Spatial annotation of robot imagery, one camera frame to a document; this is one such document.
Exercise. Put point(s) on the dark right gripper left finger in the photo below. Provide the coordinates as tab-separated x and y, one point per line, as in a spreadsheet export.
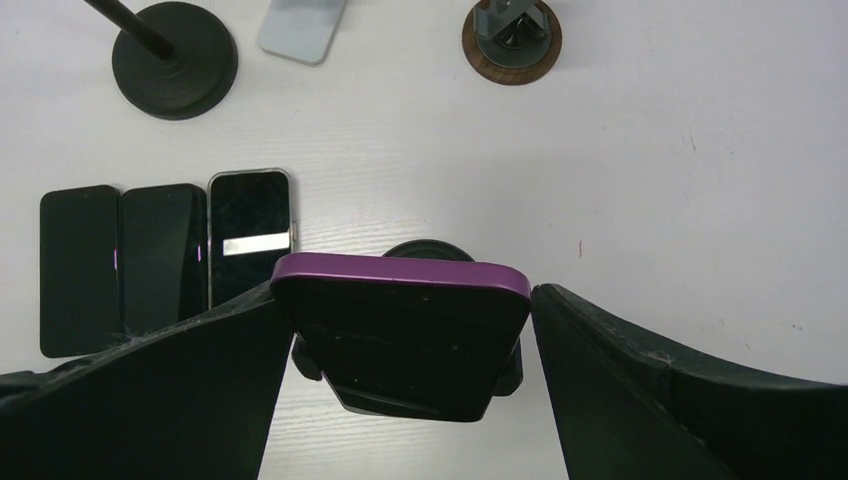
191	401

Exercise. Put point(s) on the clear-case phone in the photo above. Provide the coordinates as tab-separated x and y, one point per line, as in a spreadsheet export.
250	226

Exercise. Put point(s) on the black pole phone stand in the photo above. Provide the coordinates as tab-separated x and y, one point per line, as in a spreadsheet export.
171	60
511	376

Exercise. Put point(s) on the black smartphone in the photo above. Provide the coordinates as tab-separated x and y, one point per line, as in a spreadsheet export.
164	261

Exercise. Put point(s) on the red-edged black phone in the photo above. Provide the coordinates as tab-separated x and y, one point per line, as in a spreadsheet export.
402	337

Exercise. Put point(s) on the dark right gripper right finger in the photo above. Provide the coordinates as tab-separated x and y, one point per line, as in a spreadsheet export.
629	403

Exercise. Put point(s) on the white folding phone stand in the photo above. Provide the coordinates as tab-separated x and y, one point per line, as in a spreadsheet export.
300	30

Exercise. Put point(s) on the brown round base phone stand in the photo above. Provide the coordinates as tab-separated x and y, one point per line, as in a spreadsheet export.
512	43

